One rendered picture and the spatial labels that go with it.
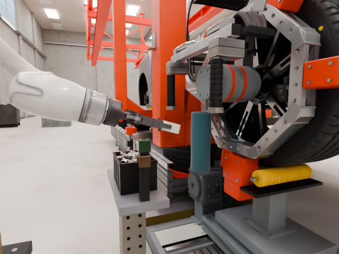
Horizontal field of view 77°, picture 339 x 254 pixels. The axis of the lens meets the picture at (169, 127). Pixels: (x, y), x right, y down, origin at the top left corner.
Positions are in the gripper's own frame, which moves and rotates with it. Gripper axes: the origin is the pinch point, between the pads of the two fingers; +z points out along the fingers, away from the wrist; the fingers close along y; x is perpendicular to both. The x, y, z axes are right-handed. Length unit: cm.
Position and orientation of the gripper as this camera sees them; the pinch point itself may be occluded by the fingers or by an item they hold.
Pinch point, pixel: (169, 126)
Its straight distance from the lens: 66.5
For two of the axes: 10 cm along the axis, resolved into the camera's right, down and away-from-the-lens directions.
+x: -2.4, 9.7, -0.1
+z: 8.7, 2.2, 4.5
